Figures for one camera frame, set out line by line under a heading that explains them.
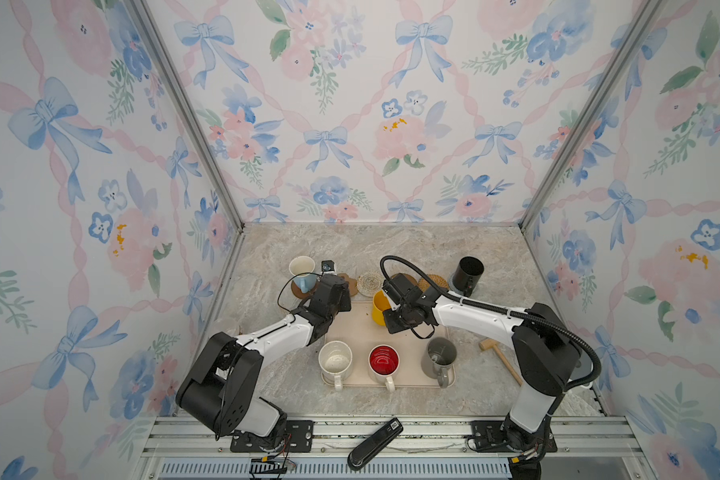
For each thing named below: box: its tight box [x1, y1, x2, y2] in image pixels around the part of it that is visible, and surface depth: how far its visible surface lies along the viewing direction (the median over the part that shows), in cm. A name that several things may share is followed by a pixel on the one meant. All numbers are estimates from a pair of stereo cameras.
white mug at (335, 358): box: [318, 340, 353, 392], surface depth 81 cm
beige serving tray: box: [318, 300, 438, 388], surface depth 85 cm
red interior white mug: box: [368, 344, 400, 392], surface depth 81 cm
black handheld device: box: [347, 417, 404, 471], surface depth 71 cm
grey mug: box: [421, 337, 458, 389], surface depth 80 cm
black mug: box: [452, 256, 485, 297], surface depth 99 cm
